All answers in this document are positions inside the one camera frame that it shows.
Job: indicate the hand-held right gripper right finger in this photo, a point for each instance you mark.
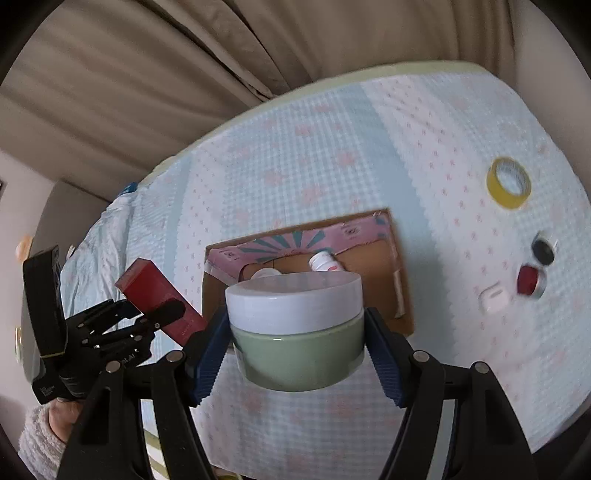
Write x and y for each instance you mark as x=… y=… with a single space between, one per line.
x=384 y=362

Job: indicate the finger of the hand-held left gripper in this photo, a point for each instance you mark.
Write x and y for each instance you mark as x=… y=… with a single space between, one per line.
x=99 y=314
x=164 y=311

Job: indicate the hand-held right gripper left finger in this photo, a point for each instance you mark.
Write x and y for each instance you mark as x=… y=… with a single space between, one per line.
x=211 y=357

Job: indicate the red rectangular box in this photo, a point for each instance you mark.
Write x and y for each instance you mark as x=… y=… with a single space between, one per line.
x=157 y=288

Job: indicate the green jar with white lid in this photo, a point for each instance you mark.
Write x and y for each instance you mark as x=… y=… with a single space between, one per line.
x=295 y=332

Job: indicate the cardboard box with pink flap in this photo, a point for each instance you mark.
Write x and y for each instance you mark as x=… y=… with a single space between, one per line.
x=369 y=272

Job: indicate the person's left forearm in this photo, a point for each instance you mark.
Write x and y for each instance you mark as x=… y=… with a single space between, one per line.
x=41 y=443

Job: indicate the white round lid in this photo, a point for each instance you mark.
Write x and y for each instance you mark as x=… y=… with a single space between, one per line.
x=265 y=273

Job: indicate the green striped sheet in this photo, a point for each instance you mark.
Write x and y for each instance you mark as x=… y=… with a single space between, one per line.
x=154 y=454

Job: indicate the white bottle with red label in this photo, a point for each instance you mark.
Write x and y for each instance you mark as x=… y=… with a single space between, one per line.
x=325 y=261

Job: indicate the small white case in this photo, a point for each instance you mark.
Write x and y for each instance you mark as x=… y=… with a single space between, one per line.
x=493 y=299

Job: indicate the small blue object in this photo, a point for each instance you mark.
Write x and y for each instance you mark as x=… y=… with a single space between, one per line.
x=130 y=188

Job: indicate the red round tin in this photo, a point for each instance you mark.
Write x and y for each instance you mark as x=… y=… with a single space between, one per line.
x=528 y=278

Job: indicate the black round tin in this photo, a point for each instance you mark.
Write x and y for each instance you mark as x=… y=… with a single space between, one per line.
x=544 y=251

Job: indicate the yellow tape roll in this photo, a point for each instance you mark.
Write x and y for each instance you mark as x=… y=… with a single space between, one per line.
x=496 y=184

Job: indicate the light blue printed bedspread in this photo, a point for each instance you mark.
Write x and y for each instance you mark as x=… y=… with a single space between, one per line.
x=323 y=152

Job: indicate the beige curtain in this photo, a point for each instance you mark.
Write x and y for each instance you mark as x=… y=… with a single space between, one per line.
x=138 y=69

